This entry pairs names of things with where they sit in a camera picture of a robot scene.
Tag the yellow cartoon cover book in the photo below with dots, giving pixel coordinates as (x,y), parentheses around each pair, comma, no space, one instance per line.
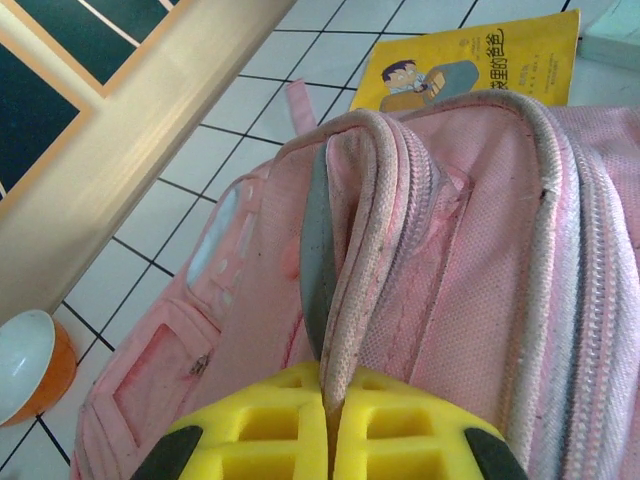
(525,55)

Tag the pink student backpack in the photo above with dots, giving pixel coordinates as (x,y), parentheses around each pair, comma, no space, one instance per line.
(475,275)

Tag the mint pencil case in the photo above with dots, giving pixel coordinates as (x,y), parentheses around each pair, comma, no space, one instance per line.
(612,35)

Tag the orange bowl white inside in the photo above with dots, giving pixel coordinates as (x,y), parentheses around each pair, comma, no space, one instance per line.
(30,365)

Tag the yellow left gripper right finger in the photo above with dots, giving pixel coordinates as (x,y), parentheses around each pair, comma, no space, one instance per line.
(400,440)

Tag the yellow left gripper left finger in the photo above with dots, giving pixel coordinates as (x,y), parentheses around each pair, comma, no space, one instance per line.
(260,440)

